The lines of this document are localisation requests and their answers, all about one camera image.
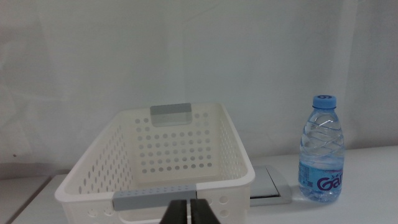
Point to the white perforated plastic basket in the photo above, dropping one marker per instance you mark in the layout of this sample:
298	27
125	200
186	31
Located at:
174	186

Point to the clear water bottle blue cap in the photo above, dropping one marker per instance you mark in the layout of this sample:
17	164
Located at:
321	161

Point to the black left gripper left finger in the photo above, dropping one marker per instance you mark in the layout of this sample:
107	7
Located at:
177	214

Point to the white fabric backdrop curtain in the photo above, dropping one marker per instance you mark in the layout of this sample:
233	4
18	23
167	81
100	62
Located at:
217	46

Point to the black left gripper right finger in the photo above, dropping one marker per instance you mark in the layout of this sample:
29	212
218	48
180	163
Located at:
200	214

